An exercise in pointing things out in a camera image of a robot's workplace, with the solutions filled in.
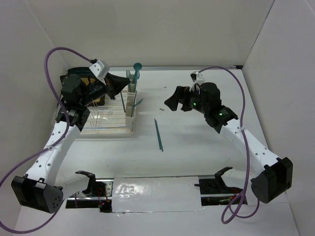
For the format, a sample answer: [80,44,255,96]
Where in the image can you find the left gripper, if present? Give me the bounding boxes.
[79,71,130,107]

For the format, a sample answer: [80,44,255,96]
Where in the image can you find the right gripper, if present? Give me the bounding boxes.
[164,86,209,114]

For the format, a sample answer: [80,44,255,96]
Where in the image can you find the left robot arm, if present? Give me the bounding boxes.
[11,73,130,213]

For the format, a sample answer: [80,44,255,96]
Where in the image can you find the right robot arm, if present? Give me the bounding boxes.
[164,82,293,204]

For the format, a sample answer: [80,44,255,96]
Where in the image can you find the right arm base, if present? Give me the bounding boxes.
[194,167,245,207]

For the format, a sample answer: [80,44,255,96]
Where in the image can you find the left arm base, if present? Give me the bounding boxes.
[59,171,114,213]

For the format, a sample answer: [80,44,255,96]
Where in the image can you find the yellow plate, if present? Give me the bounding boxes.
[88,78,106,106]

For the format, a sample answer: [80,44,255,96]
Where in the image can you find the white dish drying rack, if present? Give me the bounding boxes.
[51,78,136,136]

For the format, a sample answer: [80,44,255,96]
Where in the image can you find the white utensil holder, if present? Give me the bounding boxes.
[125,84,137,126]

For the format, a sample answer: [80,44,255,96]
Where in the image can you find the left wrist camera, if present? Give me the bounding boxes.
[89,59,110,84]

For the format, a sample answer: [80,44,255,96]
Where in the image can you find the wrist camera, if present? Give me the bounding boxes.
[189,71,205,91]
[89,59,110,84]

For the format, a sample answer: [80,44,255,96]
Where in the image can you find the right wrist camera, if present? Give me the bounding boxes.
[189,71,205,91]

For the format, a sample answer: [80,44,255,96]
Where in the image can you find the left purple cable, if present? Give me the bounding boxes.
[0,47,95,234]

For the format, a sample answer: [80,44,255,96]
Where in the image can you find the purple cable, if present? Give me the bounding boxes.
[0,47,95,234]
[190,65,260,225]

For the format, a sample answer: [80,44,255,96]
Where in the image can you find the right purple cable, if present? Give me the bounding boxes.
[190,65,260,225]

